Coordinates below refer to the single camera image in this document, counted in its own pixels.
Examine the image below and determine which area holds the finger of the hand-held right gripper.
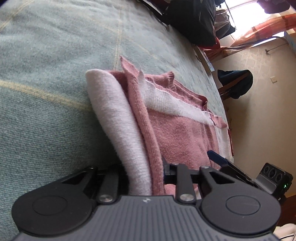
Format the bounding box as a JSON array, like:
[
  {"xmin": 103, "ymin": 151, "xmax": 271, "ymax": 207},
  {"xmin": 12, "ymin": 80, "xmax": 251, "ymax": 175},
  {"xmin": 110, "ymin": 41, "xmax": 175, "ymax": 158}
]
[{"xmin": 207, "ymin": 150, "xmax": 258, "ymax": 186}]

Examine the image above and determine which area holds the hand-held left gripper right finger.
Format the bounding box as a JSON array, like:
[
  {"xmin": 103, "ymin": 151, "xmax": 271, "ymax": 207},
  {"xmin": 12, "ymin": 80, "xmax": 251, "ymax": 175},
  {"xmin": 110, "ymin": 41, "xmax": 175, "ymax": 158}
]
[{"xmin": 162, "ymin": 159, "xmax": 232, "ymax": 204}]

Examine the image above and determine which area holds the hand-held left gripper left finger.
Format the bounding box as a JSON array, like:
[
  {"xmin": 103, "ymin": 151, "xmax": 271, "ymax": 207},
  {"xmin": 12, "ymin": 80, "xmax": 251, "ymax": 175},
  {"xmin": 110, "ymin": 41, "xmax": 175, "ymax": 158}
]
[{"xmin": 62, "ymin": 165, "xmax": 130, "ymax": 203}]

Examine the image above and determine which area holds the pink and white sweater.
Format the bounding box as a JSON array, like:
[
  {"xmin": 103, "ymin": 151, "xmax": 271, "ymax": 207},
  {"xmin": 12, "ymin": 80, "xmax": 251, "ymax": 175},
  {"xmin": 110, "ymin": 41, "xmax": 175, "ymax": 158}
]
[{"xmin": 85, "ymin": 56, "xmax": 234, "ymax": 202}]

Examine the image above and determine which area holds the person's white fleece top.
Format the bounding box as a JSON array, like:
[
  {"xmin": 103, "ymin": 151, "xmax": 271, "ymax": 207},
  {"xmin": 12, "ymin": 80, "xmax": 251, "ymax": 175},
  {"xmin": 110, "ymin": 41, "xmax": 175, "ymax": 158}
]
[{"xmin": 274, "ymin": 222, "xmax": 296, "ymax": 241}]

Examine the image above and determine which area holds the wooden chair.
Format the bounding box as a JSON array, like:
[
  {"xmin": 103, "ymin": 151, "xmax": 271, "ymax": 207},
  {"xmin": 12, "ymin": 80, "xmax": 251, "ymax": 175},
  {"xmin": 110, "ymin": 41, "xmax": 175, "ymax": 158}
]
[{"xmin": 218, "ymin": 83, "xmax": 232, "ymax": 100}]

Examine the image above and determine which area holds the dark teal jacket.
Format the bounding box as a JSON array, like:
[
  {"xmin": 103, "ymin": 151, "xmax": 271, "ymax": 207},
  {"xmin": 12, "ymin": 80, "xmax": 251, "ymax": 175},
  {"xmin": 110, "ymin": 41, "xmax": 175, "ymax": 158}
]
[{"xmin": 217, "ymin": 69, "xmax": 253, "ymax": 100}]

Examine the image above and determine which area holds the white paperback book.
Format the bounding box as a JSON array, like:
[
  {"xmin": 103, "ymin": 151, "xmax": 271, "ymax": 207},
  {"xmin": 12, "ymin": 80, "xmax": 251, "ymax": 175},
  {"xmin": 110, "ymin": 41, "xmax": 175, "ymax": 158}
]
[{"xmin": 195, "ymin": 46, "xmax": 215, "ymax": 72}]

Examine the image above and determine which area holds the red blanket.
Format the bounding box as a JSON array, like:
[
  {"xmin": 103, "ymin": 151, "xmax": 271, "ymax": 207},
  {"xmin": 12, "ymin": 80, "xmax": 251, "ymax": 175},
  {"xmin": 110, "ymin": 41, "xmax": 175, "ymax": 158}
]
[{"xmin": 201, "ymin": 39, "xmax": 220, "ymax": 50}]

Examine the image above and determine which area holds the orange curtain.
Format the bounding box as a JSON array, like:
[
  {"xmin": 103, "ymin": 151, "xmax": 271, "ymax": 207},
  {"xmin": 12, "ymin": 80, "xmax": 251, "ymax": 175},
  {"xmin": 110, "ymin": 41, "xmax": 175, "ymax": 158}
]
[{"xmin": 231, "ymin": 13, "xmax": 296, "ymax": 48}]

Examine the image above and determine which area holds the black backpack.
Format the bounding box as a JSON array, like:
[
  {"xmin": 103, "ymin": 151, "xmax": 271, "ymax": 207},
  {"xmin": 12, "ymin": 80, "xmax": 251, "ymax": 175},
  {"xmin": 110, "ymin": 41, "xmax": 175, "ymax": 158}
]
[{"xmin": 139, "ymin": 0, "xmax": 220, "ymax": 45}]

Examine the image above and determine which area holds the row of hanging dark laundry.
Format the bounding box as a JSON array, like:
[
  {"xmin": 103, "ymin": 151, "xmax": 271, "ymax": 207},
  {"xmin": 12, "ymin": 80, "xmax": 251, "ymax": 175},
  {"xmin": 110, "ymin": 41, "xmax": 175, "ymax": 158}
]
[{"xmin": 257, "ymin": 0, "xmax": 296, "ymax": 13}]

